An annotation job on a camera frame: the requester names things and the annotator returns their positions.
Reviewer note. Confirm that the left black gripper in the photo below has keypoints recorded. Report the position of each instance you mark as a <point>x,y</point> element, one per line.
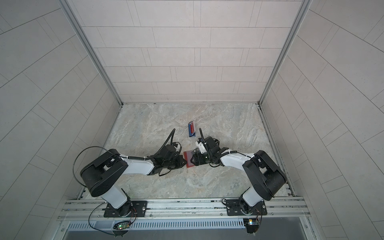
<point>180,159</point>

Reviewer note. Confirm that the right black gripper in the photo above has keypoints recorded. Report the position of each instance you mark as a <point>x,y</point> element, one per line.
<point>198,157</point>

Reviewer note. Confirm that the red card holder wallet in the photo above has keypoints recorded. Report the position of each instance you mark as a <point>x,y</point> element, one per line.
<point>189,157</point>

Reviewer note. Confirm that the red credit card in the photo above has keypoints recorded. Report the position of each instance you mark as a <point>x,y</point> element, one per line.
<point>192,128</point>

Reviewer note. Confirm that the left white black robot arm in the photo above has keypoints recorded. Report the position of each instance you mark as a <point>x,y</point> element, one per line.
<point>100,176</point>

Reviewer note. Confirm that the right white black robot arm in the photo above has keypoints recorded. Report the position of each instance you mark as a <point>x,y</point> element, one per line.
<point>264,174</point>

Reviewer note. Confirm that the right circuit board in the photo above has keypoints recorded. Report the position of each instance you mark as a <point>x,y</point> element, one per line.
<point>252,225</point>

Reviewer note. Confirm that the left green circuit board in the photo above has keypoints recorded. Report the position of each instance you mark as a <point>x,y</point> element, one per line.
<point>120,226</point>

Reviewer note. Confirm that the white ventilation grille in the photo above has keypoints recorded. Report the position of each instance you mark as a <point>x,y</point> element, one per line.
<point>165,224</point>

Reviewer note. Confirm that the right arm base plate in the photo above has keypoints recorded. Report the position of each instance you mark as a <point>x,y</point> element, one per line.
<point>237,207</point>

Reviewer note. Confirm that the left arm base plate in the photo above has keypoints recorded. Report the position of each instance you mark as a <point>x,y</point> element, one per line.
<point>129,209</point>

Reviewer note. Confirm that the aluminium mounting rail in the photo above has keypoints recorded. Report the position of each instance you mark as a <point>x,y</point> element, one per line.
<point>206,208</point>

